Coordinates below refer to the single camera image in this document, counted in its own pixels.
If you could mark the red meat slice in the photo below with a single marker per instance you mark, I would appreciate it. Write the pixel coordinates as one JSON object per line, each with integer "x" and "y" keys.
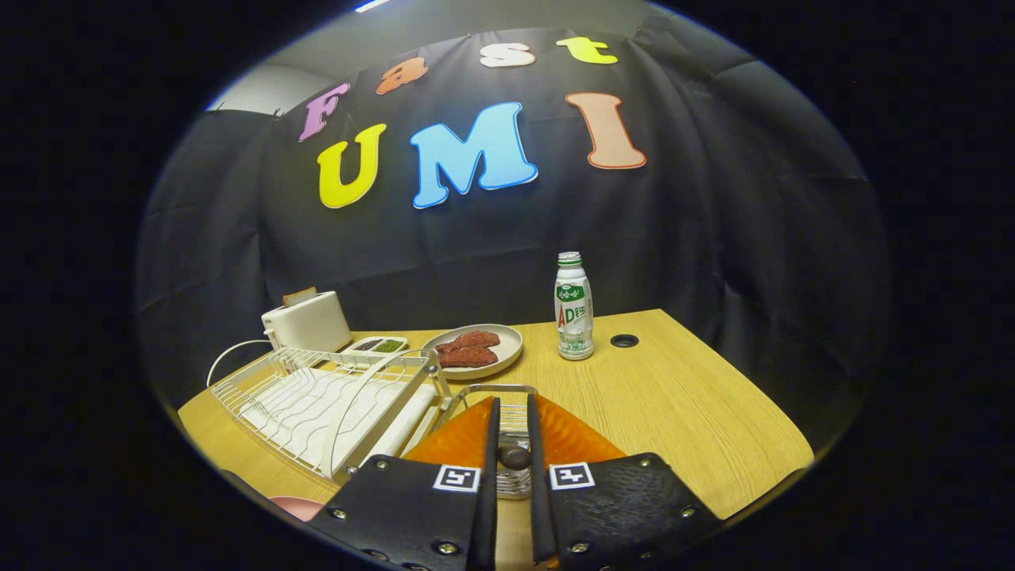
{"x": 476, "y": 340}
{"x": 469, "y": 358}

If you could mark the green mung beans pile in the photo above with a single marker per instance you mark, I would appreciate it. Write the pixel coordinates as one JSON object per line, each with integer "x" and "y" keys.
{"x": 389, "y": 346}

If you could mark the toast bread slice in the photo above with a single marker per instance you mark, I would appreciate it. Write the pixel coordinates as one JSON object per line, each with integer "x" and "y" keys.
{"x": 300, "y": 296}

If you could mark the dark brown beans pile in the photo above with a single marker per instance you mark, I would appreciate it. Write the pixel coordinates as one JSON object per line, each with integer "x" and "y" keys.
{"x": 366, "y": 345}

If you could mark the white green label bottle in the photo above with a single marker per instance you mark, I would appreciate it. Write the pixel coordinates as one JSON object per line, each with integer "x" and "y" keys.
{"x": 574, "y": 309}

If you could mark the beige plate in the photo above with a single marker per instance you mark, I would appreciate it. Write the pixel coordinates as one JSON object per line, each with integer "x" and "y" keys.
{"x": 511, "y": 341}

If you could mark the white divided tray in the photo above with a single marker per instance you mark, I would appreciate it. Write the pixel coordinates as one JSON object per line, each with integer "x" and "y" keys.
{"x": 349, "y": 350}

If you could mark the ceiling light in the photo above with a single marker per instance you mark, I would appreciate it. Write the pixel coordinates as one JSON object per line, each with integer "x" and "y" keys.
{"x": 373, "y": 5}

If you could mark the pink plate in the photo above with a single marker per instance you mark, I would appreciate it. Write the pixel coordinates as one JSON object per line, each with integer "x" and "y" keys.
{"x": 297, "y": 509}

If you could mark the white toaster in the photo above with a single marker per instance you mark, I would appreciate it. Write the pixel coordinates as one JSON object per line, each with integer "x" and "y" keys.
{"x": 313, "y": 325}

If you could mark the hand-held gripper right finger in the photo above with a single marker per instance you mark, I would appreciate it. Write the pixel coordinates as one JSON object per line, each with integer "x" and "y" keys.
{"x": 618, "y": 515}

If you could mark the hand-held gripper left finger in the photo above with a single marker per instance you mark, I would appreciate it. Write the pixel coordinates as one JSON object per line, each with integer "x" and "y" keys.
{"x": 412, "y": 515}

